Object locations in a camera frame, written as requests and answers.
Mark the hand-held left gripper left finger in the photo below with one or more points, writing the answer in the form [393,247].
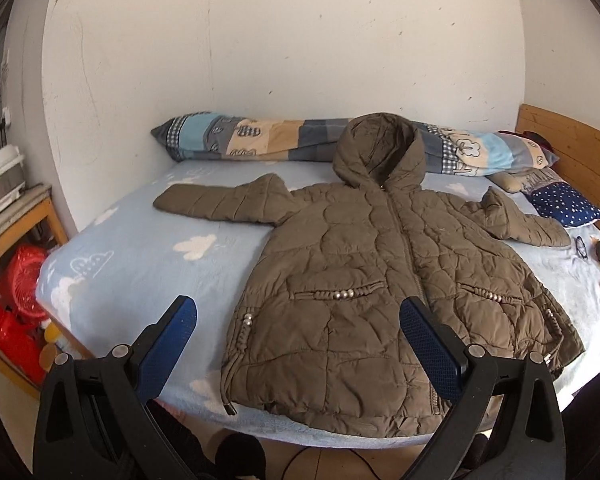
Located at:
[172,340]

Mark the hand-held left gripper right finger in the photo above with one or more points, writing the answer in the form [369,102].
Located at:
[430,350]

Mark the brown quilted hooded jacket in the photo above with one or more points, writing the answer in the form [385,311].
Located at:
[340,260]

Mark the light blue cloud bedsheet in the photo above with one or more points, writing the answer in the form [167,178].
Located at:
[130,250]

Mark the yellow plastic toy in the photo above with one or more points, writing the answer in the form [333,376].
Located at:
[51,332]

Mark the person's black trousers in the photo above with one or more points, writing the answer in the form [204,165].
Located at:
[240,460]

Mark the red plastic basket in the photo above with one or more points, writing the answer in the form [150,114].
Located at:
[25,280]

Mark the red plastic stool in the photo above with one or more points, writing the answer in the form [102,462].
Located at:
[5,330]

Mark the black eyeglasses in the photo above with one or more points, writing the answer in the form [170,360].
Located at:
[580,247]

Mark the beige pillow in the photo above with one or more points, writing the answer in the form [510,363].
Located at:
[510,182]

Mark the wooden side table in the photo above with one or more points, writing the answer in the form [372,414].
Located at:
[40,210]

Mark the navy star pillow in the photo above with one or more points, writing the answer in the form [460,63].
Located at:
[565,205]

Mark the rolled patchwork quilt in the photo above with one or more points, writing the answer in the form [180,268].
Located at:
[260,137]

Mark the dark red cloth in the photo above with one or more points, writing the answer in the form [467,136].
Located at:
[535,139]

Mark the white appliance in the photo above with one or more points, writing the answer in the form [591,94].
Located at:
[2,175]

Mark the wooden headboard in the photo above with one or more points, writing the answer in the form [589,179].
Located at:
[580,155]

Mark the wall socket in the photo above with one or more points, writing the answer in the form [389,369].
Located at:
[6,119]

